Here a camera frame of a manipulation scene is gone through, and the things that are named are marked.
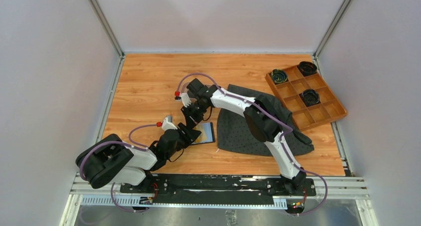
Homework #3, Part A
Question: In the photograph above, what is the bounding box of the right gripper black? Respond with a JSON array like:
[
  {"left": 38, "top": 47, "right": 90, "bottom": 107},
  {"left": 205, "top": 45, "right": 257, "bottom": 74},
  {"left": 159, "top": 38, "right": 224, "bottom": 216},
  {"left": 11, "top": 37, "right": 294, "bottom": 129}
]
[{"left": 181, "top": 100, "right": 209, "bottom": 129}]

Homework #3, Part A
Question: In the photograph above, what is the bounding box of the black leather card holder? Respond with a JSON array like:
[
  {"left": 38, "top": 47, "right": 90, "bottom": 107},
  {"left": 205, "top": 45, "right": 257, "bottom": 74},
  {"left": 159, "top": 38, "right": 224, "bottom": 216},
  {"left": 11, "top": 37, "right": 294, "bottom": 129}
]
[{"left": 192, "top": 122, "right": 216, "bottom": 145}]

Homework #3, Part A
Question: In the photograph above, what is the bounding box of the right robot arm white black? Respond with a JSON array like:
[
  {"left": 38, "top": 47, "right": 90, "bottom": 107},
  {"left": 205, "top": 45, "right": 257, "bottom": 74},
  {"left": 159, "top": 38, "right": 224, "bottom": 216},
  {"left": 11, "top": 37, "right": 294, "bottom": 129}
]
[{"left": 175, "top": 78, "right": 306, "bottom": 195}]

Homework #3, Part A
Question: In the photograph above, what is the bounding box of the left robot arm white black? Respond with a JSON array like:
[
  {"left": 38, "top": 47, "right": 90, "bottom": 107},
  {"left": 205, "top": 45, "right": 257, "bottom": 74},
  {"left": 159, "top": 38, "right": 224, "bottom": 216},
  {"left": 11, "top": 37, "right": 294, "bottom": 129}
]
[{"left": 75, "top": 122, "right": 202, "bottom": 193}]

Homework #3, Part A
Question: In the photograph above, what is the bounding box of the dark grey dotted cloth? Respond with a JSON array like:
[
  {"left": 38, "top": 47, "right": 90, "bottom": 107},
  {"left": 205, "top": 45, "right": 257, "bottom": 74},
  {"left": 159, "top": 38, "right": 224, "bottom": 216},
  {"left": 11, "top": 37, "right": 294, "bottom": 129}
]
[{"left": 216, "top": 84, "right": 315, "bottom": 156}]

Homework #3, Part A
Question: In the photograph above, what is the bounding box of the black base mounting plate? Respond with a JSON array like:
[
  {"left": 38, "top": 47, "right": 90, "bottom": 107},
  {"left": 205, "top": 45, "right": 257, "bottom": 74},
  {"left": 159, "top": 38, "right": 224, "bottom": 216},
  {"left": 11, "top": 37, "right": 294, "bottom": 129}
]
[{"left": 119, "top": 174, "right": 316, "bottom": 205}]

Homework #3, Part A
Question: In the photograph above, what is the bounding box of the coiled black belt middle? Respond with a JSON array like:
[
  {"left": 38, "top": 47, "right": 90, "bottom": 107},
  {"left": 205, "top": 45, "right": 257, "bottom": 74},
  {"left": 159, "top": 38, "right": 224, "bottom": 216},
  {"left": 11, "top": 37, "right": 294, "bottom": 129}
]
[{"left": 299, "top": 89, "right": 321, "bottom": 107}]

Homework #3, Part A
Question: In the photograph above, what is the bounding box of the coiled black belt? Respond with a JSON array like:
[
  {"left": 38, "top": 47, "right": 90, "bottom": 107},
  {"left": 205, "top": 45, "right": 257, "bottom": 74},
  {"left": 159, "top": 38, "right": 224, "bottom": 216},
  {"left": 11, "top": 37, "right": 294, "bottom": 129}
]
[
  {"left": 297, "top": 61, "right": 318, "bottom": 76},
  {"left": 299, "top": 89, "right": 321, "bottom": 107}
]

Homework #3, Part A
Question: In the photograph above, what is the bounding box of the coiled black belt top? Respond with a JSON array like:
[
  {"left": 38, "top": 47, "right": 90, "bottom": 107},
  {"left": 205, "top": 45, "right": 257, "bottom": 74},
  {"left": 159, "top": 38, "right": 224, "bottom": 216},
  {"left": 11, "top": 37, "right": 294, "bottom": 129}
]
[{"left": 297, "top": 61, "right": 318, "bottom": 76}]

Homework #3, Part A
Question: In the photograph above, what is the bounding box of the brown wooden compartment tray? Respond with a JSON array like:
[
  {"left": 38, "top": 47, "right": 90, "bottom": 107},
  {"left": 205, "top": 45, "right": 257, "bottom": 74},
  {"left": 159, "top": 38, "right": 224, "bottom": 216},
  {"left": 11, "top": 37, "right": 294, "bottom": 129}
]
[{"left": 265, "top": 62, "right": 348, "bottom": 131}]

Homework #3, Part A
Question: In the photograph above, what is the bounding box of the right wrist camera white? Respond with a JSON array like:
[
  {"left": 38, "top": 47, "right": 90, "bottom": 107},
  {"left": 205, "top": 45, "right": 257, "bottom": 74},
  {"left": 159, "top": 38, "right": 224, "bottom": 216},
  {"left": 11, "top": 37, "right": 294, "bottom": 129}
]
[{"left": 179, "top": 92, "right": 192, "bottom": 108}]

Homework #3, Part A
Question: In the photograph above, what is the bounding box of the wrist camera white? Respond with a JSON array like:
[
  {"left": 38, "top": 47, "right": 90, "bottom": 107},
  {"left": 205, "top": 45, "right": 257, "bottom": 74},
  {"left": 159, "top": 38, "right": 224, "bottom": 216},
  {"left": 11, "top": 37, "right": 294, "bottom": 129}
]
[
  {"left": 179, "top": 92, "right": 192, "bottom": 108},
  {"left": 161, "top": 115, "right": 178, "bottom": 131}
]

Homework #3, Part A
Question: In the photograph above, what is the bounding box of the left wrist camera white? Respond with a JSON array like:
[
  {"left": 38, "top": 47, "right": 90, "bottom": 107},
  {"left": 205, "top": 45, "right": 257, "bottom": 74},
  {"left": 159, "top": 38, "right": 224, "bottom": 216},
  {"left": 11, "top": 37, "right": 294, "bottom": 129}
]
[{"left": 161, "top": 115, "right": 178, "bottom": 131}]

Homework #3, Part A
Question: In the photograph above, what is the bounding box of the aluminium frame rail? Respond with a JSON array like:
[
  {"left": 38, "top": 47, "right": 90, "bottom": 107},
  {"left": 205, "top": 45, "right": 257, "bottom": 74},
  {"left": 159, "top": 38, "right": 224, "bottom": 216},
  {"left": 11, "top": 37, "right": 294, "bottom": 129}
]
[{"left": 61, "top": 174, "right": 378, "bottom": 226}]

